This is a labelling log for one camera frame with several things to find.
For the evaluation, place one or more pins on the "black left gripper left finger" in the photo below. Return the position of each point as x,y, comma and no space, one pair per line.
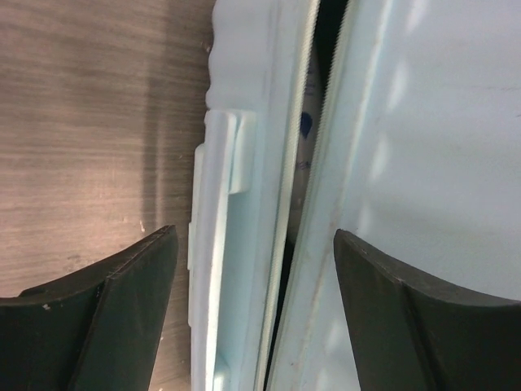
98,328

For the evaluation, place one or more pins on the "mint green suitcase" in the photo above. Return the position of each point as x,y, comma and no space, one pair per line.
397,121

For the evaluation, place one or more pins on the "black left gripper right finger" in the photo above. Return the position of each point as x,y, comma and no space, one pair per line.
410,330

